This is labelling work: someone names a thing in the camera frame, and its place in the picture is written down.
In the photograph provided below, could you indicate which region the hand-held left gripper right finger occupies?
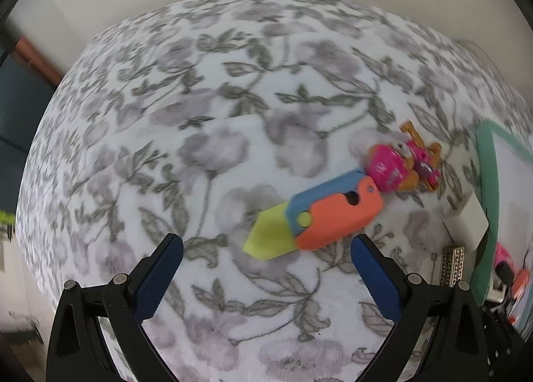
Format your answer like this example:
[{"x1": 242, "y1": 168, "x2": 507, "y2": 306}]
[{"x1": 350, "y1": 234, "x2": 490, "y2": 382}]

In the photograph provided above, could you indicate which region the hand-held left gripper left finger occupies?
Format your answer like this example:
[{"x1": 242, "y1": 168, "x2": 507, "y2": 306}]
[{"x1": 46, "y1": 233, "x2": 184, "y2": 382}]

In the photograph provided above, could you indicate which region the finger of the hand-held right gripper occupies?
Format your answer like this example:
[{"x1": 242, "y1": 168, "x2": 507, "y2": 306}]
[{"x1": 483, "y1": 305, "x2": 526, "y2": 382}]

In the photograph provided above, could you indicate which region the orange blue toy knife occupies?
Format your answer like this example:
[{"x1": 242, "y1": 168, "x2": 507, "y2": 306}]
[{"x1": 244, "y1": 171, "x2": 383, "y2": 260}]

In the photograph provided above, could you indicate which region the white tray with green rim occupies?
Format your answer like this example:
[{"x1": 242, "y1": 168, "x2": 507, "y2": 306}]
[{"x1": 468, "y1": 121, "x2": 533, "y2": 339}]

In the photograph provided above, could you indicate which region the pink toy car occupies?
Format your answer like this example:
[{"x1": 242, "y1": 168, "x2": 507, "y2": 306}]
[{"x1": 490, "y1": 242, "x2": 531, "y2": 324}]

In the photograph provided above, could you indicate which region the black gold patterned small box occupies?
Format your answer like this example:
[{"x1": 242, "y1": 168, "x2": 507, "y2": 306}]
[{"x1": 439, "y1": 245, "x2": 468, "y2": 288}]

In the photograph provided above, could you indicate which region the white charger block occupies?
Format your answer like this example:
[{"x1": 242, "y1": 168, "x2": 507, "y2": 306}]
[{"x1": 442, "y1": 191, "x2": 490, "y2": 252}]

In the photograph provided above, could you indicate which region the pink orange toy figure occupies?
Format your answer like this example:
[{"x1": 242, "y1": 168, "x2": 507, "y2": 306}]
[{"x1": 366, "y1": 121, "x2": 443, "y2": 193}]

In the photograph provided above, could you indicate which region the floral blanket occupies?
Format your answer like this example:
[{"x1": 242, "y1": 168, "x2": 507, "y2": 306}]
[{"x1": 17, "y1": 0, "x2": 533, "y2": 382}]

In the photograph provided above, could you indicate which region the brown wooden door frame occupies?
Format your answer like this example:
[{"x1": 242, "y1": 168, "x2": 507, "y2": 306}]
[{"x1": 14, "y1": 32, "x2": 67, "y2": 89}]

